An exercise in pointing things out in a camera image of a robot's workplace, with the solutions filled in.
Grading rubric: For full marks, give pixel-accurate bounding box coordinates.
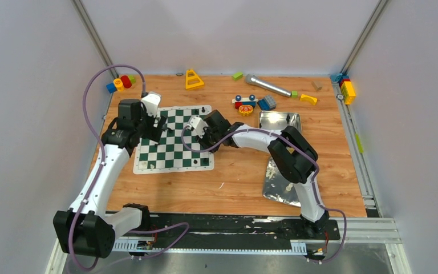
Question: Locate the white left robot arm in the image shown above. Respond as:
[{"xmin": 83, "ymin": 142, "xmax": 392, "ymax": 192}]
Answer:
[{"xmin": 53, "ymin": 92, "xmax": 166, "ymax": 258}]

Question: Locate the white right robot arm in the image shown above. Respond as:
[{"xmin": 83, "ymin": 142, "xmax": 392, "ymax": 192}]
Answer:
[{"xmin": 184, "ymin": 110, "xmax": 330, "ymax": 239}]

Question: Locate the green white chess mat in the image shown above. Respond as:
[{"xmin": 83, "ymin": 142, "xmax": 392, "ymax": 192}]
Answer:
[{"xmin": 133, "ymin": 105, "xmax": 214, "ymax": 175}]

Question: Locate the metal tin with black pieces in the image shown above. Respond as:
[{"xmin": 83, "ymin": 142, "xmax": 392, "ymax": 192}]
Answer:
[{"xmin": 259, "ymin": 111, "xmax": 302, "ymax": 133}]

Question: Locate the toy block car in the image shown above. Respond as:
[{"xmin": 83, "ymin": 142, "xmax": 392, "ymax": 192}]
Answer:
[{"xmin": 232, "ymin": 94, "xmax": 258, "ymax": 116}]

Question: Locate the colourful cylinder block row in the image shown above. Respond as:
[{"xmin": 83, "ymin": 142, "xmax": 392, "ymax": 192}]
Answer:
[{"xmin": 106, "ymin": 75, "xmax": 136, "ymax": 94}]

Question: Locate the grey blue brick stack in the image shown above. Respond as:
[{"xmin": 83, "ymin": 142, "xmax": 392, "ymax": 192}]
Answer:
[{"xmin": 258, "ymin": 95, "xmax": 277, "ymax": 111}]

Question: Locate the silver microphone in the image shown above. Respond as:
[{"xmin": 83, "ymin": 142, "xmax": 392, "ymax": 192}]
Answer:
[{"xmin": 245, "ymin": 74, "xmax": 292, "ymax": 98}]

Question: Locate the metal tin lid tray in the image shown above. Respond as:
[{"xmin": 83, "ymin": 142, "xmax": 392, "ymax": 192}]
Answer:
[{"xmin": 262, "ymin": 158, "xmax": 301, "ymax": 207}]

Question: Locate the yellow arch block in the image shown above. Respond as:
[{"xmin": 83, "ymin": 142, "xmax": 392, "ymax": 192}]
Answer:
[{"xmin": 299, "ymin": 94, "xmax": 318, "ymax": 106}]

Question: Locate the tan wooden block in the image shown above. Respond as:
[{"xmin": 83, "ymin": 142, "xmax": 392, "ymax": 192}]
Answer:
[{"xmin": 311, "ymin": 81, "xmax": 323, "ymax": 91}]

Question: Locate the yellow red blue brick tower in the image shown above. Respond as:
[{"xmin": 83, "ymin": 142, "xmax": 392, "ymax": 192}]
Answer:
[{"xmin": 339, "ymin": 75, "xmax": 356, "ymax": 105}]

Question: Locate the yellow triangular frame block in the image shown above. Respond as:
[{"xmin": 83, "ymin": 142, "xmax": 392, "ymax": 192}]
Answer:
[{"xmin": 185, "ymin": 69, "xmax": 205, "ymax": 90}]

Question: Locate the green block near wall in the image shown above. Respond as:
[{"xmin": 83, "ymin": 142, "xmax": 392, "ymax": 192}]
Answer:
[{"xmin": 232, "ymin": 71, "xmax": 244, "ymax": 81}]

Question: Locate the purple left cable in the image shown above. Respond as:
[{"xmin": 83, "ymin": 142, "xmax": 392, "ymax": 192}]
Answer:
[{"xmin": 67, "ymin": 64, "xmax": 190, "ymax": 272}]

